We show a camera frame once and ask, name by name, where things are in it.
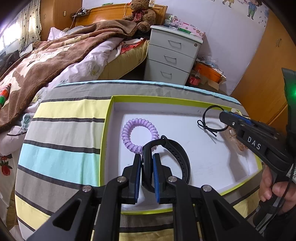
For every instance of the brown teddy bear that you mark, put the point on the brown teddy bear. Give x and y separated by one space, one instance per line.
142 15

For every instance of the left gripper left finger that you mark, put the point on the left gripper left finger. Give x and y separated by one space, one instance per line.
132 173

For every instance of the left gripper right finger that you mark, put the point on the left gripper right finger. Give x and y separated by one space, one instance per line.
164 192

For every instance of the brown fleece blanket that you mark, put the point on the brown fleece blanket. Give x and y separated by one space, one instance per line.
48 59

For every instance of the wooden wardrobe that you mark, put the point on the wooden wardrobe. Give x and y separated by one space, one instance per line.
261 89

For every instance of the white three-drawer nightstand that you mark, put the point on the white three-drawer nightstand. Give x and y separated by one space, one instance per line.
171 55

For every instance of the striped table cloth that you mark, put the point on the striped table cloth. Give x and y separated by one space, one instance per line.
62 148

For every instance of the green shallow box tray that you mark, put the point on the green shallow box tray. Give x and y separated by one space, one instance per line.
196 127

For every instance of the red tin can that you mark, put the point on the red tin can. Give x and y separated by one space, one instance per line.
193 80

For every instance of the floral curtain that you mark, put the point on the floral curtain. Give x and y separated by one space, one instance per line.
30 23

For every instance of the wooden headboard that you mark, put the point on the wooden headboard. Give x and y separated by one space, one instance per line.
115 12

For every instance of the translucent pink hair claw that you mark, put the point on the translucent pink hair claw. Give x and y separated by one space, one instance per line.
230 136

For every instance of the black smart wristband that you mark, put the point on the black smart wristband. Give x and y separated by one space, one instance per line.
173 155

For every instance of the right hand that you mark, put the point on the right hand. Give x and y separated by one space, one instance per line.
267 189

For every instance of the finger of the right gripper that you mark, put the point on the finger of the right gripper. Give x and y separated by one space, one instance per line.
240 117
228 118

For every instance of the orange storage bin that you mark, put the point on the orange storage bin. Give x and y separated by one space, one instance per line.
209 72

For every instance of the pink floral box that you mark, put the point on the pink floral box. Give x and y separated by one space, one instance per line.
192 30

